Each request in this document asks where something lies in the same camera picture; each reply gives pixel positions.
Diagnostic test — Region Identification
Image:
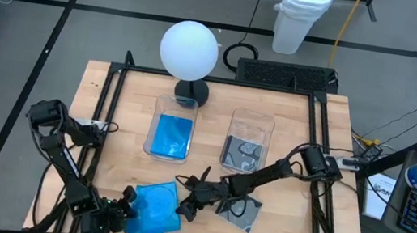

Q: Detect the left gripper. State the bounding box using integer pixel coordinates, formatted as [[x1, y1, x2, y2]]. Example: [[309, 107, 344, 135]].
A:
[[79, 180, 141, 233]]

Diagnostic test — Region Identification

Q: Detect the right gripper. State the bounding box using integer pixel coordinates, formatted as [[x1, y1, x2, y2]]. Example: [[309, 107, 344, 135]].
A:
[[171, 163, 232, 227]]

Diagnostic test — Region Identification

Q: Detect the clear plastic bin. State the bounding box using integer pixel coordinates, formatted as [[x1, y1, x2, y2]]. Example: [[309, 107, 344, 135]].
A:
[[217, 105, 278, 180], [140, 91, 201, 167]]

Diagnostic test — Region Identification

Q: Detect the white globe table lamp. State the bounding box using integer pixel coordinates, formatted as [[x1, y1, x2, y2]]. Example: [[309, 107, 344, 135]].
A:
[[151, 16, 223, 112]]

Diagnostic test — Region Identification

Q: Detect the black perforated metal box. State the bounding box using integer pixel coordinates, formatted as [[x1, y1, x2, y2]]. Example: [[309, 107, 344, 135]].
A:
[[233, 54, 342, 97]]

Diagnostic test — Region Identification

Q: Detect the white paper sheet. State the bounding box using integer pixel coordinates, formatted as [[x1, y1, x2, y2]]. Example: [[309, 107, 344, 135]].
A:
[[360, 170, 400, 223]]

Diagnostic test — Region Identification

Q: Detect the white trash bin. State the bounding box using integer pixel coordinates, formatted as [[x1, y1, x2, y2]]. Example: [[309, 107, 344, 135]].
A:
[[266, 0, 335, 62]]

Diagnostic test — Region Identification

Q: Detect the black coiled floor cable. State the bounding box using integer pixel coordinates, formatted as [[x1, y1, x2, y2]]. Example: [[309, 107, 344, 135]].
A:
[[220, 0, 268, 76]]

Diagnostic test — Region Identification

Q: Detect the yellow cable connector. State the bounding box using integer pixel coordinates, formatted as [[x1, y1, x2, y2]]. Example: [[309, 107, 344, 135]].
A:
[[351, 132, 382, 149]]

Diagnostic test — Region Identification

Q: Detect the yellow hanging cable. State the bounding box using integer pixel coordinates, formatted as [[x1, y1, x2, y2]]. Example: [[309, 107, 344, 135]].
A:
[[326, 0, 365, 73]]

